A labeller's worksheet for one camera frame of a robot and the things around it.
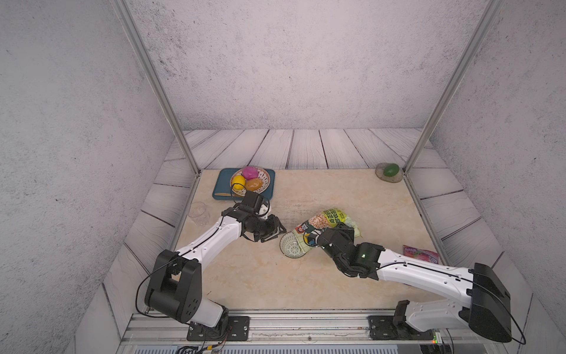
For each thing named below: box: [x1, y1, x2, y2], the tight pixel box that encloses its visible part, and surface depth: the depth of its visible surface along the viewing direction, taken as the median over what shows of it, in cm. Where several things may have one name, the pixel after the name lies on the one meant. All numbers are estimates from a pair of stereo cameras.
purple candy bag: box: [403, 244, 440, 265], surface depth 90 cm
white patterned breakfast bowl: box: [279, 231, 306, 259], surface depth 92 cm
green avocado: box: [383, 162, 400, 177], surface depth 120 cm
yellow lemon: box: [232, 174, 246, 191], surface depth 112 cm
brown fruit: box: [244, 177, 263, 192], surface depth 111 cm
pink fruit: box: [242, 165, 259, 180], surface depth 114 cm
